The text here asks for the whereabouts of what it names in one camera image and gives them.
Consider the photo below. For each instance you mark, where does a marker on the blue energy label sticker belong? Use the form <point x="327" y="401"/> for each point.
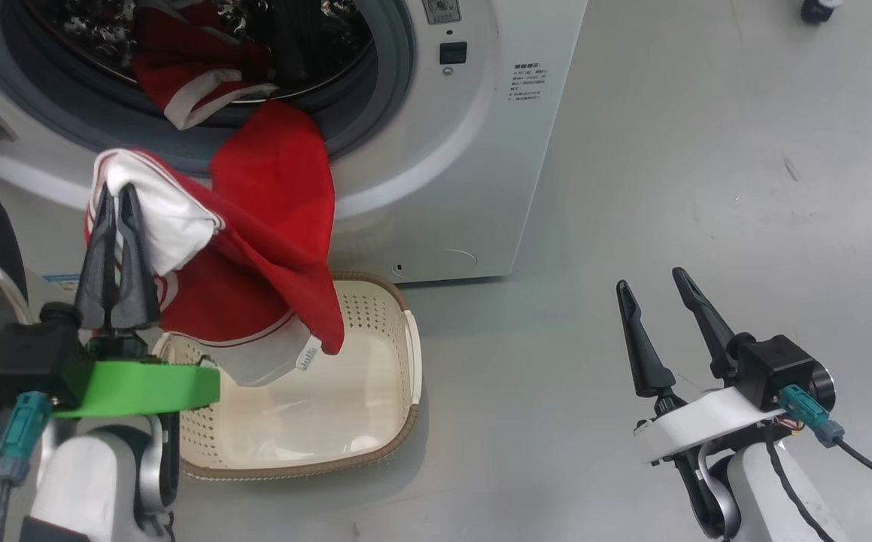
<point x="61" y="281"/>

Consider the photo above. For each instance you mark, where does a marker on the cream perforated laundry basket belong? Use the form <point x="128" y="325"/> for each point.
<point x="315" y="421"/>

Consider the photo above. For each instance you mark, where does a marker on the metal partition foot with caster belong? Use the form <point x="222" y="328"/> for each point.
<point x="819" y="9"/>

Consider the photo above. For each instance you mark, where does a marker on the steel washing machine drum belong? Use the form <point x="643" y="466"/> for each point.
<point x="330" y="30"/>

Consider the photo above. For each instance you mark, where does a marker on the grey warning sticker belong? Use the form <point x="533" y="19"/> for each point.
<point x="442" y="9"/>

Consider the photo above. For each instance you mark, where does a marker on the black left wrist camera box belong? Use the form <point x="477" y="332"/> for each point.
<point x="25" y="357"/>

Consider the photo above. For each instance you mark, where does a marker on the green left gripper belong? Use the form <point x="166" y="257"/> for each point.
<point x="142" y="388"/>

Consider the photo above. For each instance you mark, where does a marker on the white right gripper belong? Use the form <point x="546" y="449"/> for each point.
<point x="706" y="421"/>

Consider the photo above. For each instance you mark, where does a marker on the white washing machine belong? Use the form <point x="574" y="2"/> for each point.
<point x="443" y="173"/>

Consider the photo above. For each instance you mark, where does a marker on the red and white garment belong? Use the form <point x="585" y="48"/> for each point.
<point x="270" y="211"/>

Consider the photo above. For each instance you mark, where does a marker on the round drain filter cover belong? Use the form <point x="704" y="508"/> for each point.
<point x="436" y="265"/>

